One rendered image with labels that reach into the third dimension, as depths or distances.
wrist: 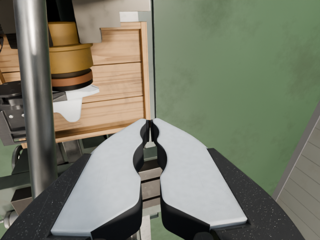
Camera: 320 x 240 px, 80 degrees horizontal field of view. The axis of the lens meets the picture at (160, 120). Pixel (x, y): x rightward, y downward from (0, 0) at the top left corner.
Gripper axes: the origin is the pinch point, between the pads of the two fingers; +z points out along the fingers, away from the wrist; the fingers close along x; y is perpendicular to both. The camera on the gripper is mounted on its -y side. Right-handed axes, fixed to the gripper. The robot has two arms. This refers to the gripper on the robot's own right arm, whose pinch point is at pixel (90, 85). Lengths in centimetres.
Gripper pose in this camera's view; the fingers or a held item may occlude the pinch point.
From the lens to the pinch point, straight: 35.3
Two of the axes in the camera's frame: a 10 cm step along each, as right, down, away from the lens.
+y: -0.1, 8.8, 4.8
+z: 9.5, -1.4, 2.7
